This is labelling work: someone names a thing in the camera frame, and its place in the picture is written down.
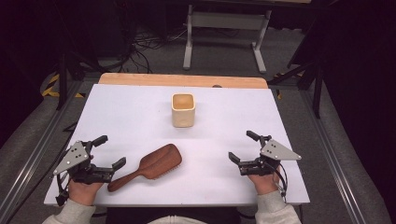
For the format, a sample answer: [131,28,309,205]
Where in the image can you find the beige square cup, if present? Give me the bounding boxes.
[171,92,196,129]

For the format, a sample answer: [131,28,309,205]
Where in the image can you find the person's left hand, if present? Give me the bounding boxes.
[67,178,105,207]

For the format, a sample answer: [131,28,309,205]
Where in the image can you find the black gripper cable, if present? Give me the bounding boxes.
[54,172,70,207]
[270,161,289,203]

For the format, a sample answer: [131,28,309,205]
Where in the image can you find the person's right hand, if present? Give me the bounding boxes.
[247,169,281,196]

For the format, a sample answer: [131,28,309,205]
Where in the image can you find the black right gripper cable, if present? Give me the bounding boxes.
[270,161,289,203]

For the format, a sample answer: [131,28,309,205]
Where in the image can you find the yellow black hazard tape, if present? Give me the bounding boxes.
[41,72,86,99]

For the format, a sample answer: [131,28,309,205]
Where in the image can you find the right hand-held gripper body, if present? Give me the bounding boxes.
[237,133,303,177]

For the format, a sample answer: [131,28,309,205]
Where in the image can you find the white metal table frame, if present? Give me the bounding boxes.
[182,3,273,75]

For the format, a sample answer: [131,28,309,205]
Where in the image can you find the brown wooden hairbrush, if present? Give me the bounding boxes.
[106,143,183,193]

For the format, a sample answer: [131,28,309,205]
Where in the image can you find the aluminium floor rail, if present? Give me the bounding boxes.
[299,89,372,224]
[0,78,86,224]

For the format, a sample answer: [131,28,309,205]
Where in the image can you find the black floor cables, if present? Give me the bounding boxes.
[102,26,188,75]

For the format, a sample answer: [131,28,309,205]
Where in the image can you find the black metal stand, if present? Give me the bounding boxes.
[268,59,324,119]
[52,50,94,111]

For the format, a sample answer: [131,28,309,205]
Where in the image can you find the person's torso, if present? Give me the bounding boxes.
[105,206,243,224]

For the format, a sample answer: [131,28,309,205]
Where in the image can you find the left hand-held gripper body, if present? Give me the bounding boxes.
[51,139,115,185]

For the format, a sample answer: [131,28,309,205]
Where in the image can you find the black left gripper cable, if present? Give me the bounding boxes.
[54,172,70,207]

